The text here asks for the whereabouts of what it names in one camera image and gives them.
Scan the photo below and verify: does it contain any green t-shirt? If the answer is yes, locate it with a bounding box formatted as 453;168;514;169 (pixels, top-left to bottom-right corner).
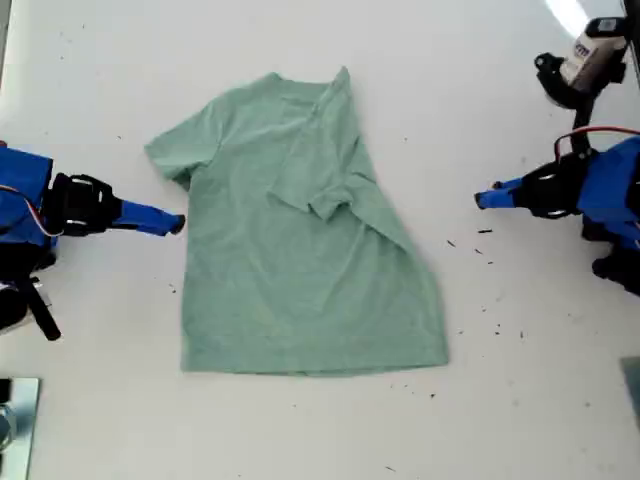
143;64;451;379

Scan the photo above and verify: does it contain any arm red white wire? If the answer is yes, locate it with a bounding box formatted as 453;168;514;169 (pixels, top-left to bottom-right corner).
0;183;67;239
553;126;640;162

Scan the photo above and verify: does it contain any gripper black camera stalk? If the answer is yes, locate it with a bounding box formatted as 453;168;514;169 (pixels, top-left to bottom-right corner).
533;52;601;152
24;276;63;343

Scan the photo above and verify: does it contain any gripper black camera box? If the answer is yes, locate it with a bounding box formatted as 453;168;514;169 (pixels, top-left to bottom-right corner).
559;17;629;94
0;279;31;332

